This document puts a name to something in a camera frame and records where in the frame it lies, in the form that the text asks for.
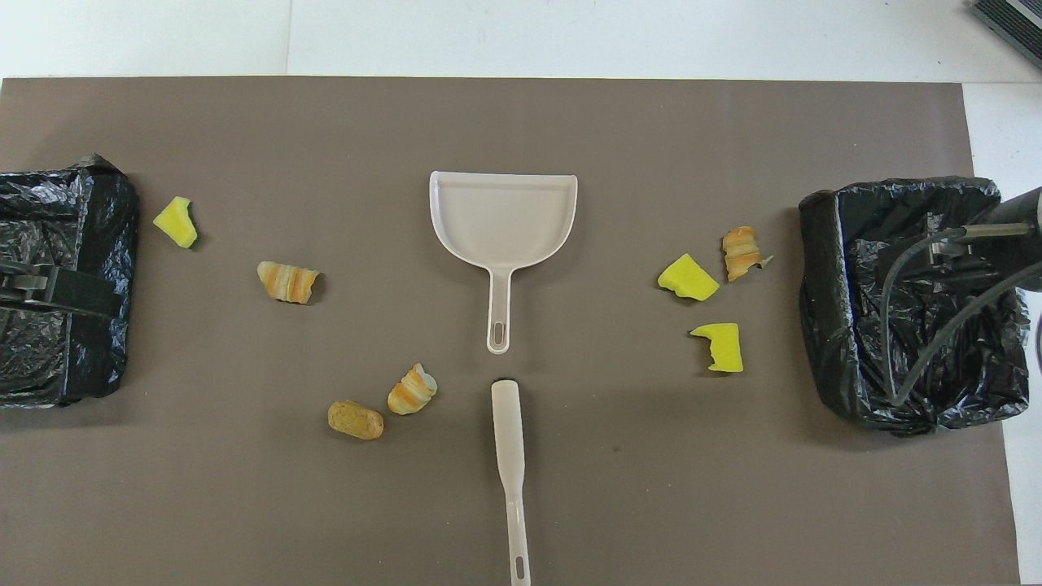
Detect dark ribbed device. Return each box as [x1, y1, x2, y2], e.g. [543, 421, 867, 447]
[969, 0, 1042, 70]

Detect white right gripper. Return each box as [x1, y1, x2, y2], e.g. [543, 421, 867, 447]
[878, 186, 1042, 292]

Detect beige plastic dustpan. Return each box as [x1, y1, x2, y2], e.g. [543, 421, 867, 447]
[429, 170, 579, 356]

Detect yellow sponge wedge piece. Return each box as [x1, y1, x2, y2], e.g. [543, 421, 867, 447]
[657, 253, 721, 303]

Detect beige hand brush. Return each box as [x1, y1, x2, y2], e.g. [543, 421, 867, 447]
[490, 378, 532, 586]

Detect notched yellow sponge piece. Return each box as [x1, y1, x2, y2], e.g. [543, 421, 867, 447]
[689, 322, 745, 374]

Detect brown round bread roll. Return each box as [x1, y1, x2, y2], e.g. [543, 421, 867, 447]
[327, 400, 385, 441]

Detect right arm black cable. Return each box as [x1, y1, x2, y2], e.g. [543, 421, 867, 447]
[882, 226, 1042, 406]

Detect small yellow sponge piece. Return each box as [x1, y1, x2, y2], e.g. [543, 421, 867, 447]
[152, 196, 199, 250]

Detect black bag lined bin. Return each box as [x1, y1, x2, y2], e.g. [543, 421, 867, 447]
[0, 153, 141, 409]
[798, 176, 1031, 438]

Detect brown table mat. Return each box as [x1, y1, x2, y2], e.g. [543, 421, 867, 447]
[0, 77, 1023, 586]

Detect striped croissant piece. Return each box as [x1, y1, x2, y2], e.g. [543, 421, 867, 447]
[256, 260, 322, 306]
[387, 363, 439, 417]
[721, 225, 774, 283]

